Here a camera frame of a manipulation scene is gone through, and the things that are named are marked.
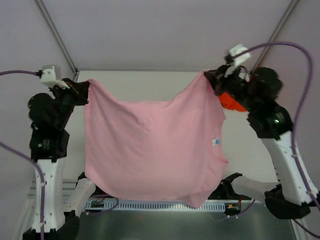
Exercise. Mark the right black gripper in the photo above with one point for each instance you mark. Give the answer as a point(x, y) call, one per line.
point(216, 80)

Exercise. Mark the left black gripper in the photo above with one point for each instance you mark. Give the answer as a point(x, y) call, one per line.
point(78, 90)

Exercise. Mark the pink t shirt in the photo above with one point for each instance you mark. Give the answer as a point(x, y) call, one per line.
point(155, 150)

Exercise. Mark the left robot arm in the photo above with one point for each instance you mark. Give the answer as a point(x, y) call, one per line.
point(48, 144)

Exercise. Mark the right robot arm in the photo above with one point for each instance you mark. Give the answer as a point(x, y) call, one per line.
point(292, 196)

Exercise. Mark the orange t shirt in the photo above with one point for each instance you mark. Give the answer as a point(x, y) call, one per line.
point(229, 103)

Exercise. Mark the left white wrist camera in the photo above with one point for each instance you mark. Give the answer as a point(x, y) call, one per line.
point(51, 76)

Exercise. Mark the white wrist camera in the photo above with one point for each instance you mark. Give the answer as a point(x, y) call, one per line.
point(51, 76)
point(236, 56)

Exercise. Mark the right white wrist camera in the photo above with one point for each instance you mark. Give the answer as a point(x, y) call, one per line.
point(236, 56)

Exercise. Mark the right aluminium frame post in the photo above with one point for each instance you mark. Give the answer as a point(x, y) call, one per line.
point(276, 32)

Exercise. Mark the aluminium frame post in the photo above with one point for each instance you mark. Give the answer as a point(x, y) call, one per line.
point(276, 32)
point(56, 35)

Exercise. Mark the left aluminium frame post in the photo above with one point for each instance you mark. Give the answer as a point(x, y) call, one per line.
point(56, 35)

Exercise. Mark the slotted cable duct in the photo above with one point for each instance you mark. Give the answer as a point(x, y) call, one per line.
point(174, 206)

